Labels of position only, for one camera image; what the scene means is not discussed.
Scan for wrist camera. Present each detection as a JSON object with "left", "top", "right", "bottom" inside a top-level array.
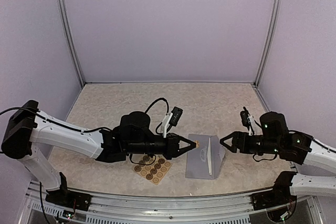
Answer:
[
  {"left": 240, "top": 106, "right": 255, "bottom": 136},
  {"left": 161, "top": 106, "right": 183, "bottom": 138}
]

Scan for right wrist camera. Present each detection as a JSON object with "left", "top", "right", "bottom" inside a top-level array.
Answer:
[{"left": 240, "top": 106, "right": 255, "bottom": 136}]

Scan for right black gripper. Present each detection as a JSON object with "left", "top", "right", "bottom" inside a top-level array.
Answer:
[{"left": 220, "top": 131, "right": 282, "bottom": 154}]

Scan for right aluminium frame post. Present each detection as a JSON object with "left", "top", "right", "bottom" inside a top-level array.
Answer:
[{"left": 253, "top": 0, "right": 281, "bottom": 89}]

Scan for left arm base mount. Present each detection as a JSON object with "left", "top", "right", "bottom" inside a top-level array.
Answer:
[{"left": 46, "top": 187, "right": 92, "bottom": 211}]

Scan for grey envelope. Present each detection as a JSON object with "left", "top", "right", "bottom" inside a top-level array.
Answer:
[{"left": 185, "top": 134, "right": 226, "bottom": 180}]

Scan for brown sticker sheet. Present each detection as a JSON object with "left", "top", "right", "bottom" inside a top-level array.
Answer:
[{"left": 133, "top": 155, "right": 172, "bottom": 185}]

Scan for left aluminium frame post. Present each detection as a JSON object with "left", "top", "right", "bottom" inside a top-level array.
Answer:
[{"left": 57, "top": 0, "right": 86, "bottom": 88}]

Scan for front aluminium rail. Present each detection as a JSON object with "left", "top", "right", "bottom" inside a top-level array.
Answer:
[{"left": 25, "top": 179, "right": 322, "bottom": 224}]

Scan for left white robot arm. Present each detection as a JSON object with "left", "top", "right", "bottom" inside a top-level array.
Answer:
[{"left": 1, "top": 100, "right": 196, "bottom": 206}]

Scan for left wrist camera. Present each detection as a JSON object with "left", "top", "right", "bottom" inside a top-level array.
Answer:
[{"left": 161, "top": 106, "right": 183, "bottom": 138}]

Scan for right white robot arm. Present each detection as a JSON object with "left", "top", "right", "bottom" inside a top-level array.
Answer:
[{"left": 219, "top": 112, "right": 335, "bottom": 205}]

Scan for beige letter sheet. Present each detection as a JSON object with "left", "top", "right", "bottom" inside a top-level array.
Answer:
[{"left": 207, "top": 137, "right": 212, "bottom": 176}]

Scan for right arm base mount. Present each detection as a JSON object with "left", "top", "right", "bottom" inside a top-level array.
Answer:
[{"left": 251, "top": 186, "right": 297, "bottom": 210}]

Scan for aluminium frame post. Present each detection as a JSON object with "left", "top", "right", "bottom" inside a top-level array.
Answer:
[
  {"left": 253, "top": 0, "right": 281, "bottom": 89},
  {"left": 57, "top": 0, "right": 86, "bottom": 88}
]

